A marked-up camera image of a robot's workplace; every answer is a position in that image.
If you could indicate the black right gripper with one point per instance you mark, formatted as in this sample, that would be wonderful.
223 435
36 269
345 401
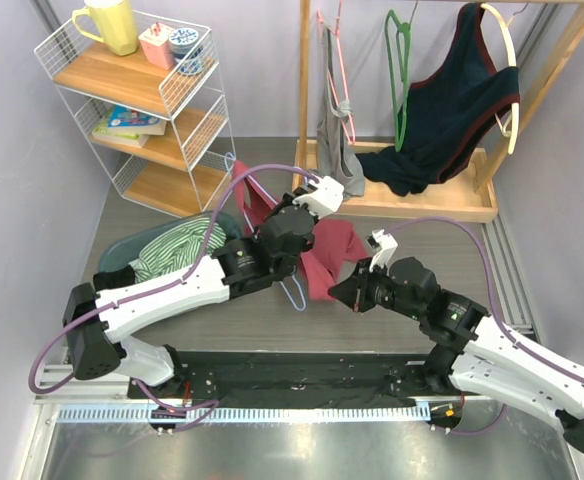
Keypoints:
353 292

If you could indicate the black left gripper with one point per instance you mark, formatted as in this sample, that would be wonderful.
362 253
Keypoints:
287 200

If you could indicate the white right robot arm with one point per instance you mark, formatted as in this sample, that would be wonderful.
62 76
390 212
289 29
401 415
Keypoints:
473 352

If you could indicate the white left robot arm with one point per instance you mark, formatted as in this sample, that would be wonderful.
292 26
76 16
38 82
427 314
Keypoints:
101 324

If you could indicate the grey tank top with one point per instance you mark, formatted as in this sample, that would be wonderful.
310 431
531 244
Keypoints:
334 155

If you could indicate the pink hanger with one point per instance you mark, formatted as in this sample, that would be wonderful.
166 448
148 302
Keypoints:
339 75

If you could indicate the navy tank top red trim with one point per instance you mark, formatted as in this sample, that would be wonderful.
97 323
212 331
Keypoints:
448 114

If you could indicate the cream white hanger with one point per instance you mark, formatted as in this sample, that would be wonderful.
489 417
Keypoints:
510 128

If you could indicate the green hanger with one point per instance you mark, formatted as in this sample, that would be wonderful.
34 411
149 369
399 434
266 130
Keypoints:
397 36

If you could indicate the green striped shirt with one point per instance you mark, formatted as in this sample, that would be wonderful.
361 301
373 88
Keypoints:
171 251

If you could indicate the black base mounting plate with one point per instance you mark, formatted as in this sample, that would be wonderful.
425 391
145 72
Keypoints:
275 380

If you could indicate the wooden clothes rack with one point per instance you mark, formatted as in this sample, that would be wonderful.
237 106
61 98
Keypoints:
469 197

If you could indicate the teal plastic laundry basin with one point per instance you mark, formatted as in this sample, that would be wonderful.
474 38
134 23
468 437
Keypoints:
125 250

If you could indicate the blue cover book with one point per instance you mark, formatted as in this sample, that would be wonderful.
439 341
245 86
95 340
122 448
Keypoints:
128 121

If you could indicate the green cover book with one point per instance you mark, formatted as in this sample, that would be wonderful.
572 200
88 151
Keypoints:
103 132

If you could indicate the blue white patterned cup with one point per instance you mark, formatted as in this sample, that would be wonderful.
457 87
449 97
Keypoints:
183 44

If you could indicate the pink small box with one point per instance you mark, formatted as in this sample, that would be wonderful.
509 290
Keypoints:
154 41

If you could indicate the yellow mug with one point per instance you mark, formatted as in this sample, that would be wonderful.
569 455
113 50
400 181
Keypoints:
115 22

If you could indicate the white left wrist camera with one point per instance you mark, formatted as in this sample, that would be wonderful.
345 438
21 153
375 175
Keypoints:
321 197

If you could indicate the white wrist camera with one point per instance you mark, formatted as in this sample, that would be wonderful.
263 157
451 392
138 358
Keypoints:
384 246
321 197

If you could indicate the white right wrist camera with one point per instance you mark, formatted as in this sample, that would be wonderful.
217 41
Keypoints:
384 246

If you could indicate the slotted aluminium cable rail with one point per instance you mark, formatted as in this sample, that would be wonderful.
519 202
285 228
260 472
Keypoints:
140 413

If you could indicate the white wire wooden shelf rack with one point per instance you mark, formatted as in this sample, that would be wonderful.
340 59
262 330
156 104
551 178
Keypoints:
177 173

